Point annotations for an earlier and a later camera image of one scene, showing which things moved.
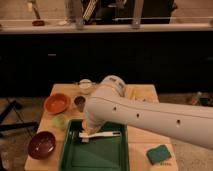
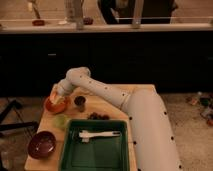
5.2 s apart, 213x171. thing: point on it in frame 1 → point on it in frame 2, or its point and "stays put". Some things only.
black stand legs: [15, 126] stays put
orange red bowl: [56, 103] stays put
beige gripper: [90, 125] → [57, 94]
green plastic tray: [100, 153] stays put
